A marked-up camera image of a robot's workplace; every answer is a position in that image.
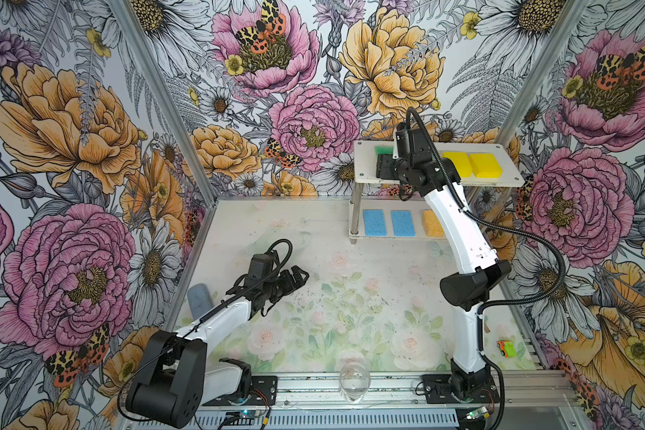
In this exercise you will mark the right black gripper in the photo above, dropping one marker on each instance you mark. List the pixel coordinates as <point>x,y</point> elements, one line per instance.
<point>384,167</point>

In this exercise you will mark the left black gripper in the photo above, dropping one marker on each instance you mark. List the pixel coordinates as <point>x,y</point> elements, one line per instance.
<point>289,286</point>

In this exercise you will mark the blue sponge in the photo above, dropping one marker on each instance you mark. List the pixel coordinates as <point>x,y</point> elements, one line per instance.
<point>374,223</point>
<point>403,224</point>

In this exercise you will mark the yellow sponge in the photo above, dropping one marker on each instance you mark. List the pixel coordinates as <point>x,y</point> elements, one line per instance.
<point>485,165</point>
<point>461,162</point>

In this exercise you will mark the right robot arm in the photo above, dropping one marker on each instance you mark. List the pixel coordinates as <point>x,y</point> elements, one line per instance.
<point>479,269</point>

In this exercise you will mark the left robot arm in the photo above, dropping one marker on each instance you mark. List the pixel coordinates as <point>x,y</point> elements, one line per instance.
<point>174,380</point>

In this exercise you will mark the grey oval object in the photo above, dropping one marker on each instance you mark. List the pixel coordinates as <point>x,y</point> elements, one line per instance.
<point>199,300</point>

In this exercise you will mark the clear glass cup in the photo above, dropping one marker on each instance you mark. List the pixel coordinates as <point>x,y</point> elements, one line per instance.
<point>354,381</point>

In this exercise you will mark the small toy car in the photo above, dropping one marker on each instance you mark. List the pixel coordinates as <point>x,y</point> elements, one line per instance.
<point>507,348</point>

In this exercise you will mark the green circuit board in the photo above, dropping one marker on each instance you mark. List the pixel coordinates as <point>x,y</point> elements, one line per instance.
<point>479,413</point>

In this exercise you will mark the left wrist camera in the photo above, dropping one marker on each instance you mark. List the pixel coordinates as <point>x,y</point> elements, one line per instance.
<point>261,266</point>

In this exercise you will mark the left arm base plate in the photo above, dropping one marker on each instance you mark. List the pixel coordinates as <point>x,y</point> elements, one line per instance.
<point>258,390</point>

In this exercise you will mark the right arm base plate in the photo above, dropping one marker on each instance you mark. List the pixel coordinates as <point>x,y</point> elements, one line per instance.
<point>454,388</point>

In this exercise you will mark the aluminium front rail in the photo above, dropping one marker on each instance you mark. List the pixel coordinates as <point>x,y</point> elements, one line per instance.
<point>333,391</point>

